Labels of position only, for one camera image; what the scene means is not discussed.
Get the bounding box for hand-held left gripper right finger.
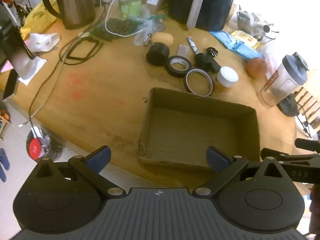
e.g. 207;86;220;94
192;146;287;197

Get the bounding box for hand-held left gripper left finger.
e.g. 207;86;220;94
34;145;124;197

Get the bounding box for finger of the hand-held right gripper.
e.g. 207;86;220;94
294;138;320;153
261;148;301;161

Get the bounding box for tan phone stand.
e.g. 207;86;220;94
152;32;174;47

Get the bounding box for wooden slatted chair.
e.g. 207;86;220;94
294;87;320;131

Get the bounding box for black trash bin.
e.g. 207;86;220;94
26;127;66;162

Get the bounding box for clear shaker bottle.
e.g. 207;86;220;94
259;52;311;108

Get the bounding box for thin dark tape roll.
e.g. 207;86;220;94
184;68;216;98

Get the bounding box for white jar lid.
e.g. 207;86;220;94
216;66;239;88

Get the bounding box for brown round fruit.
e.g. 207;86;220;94
246;57;268;78

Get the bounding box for blue slippers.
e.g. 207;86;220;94
0;147;11;183

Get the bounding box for white plastic bag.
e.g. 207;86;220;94
260;37;283;73

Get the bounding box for wide black tape roll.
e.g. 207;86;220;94
165;55;193;78

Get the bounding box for small clear plastic packet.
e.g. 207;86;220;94
177;44;192;56

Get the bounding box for black cylinder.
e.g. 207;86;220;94
146;42;170;67

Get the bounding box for black device on white stand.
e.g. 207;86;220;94
0;2;47;86

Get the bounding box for yellow wet wipes pack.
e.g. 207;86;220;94
230;30;261;50

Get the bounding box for silver metal tube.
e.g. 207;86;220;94
255;22;275;33

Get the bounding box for white face mask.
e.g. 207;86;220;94
26;32;61;53

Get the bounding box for pink paper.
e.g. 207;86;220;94
0;61;13;73

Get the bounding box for bag of dark green cookies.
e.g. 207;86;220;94
90;17;140;42

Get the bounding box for clear plastic bag of seeds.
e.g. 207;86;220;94
130;6;167;46

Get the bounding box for green label jar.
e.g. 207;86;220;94
118;0;144;20

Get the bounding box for yellow plastic bag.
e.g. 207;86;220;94
20;1;59;39

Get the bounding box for steel electric kettle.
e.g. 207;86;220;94
42;0;97;30

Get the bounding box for black air fryer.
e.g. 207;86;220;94
168;0;239;31

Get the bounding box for black cable loop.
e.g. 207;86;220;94
60;36;104;66

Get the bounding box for white charging cable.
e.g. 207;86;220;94
104;0;144;37

